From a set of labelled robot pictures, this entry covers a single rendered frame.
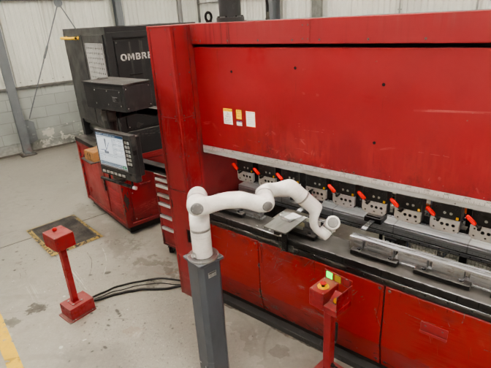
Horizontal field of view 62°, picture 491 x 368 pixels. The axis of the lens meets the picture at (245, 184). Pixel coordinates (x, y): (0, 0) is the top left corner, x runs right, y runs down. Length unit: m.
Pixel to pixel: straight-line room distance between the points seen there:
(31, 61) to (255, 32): 6.92
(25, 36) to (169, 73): 6.36
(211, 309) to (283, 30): 1.75
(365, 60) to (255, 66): 0.76
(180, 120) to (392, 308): 1.92
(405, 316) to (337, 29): 1.72
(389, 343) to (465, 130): 1.42
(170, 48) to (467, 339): 2.57
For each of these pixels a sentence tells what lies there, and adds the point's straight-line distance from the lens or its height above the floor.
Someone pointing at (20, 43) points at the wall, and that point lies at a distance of 9.21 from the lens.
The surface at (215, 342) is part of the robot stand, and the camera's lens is 2.84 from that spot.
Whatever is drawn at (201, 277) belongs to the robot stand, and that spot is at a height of 0.91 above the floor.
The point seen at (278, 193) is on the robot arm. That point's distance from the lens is 2.40.
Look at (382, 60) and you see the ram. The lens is 2.39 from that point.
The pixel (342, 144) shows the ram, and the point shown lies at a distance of 2.57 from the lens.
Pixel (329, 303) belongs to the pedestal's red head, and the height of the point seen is 0.70.
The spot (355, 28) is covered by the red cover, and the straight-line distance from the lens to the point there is 2.42.
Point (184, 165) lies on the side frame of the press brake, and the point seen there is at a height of 1.29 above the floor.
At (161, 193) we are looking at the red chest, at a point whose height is 0.73.
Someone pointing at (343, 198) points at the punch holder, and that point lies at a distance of 2.68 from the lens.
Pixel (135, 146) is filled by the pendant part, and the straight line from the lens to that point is 3.04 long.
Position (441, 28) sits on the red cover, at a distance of 2.27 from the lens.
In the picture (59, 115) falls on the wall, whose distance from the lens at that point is 9.47.
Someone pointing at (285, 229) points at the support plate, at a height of 1.00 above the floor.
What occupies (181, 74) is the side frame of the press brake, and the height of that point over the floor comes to 1.96.
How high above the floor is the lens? 2.33
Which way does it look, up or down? 22 degrees down
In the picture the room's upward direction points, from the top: 3 degrees counter-clockwise
